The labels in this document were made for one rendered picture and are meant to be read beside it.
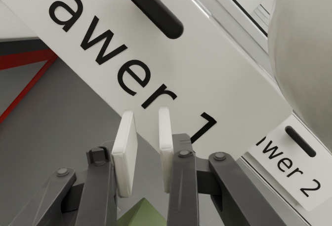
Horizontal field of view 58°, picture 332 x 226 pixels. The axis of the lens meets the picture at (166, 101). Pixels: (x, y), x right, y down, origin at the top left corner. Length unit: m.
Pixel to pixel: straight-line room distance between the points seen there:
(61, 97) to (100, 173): 0.51
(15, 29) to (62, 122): 0.31
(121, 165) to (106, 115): 0.47
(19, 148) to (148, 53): 0.55
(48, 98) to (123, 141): 0.51
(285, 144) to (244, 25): 0.24
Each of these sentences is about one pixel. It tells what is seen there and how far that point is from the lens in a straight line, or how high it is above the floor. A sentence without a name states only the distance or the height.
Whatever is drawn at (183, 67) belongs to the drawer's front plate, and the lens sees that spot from 0.24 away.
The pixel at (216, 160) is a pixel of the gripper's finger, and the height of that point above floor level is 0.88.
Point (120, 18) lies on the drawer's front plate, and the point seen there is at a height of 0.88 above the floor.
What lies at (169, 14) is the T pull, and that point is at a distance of 0.21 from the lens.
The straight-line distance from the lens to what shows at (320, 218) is 0.74.
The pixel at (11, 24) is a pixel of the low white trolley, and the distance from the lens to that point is 0.42.
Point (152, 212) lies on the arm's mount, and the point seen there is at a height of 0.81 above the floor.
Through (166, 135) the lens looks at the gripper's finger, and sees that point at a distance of 0.18.
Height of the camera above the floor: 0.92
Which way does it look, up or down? 15 degrees down
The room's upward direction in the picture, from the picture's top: 46 degrees clockwise
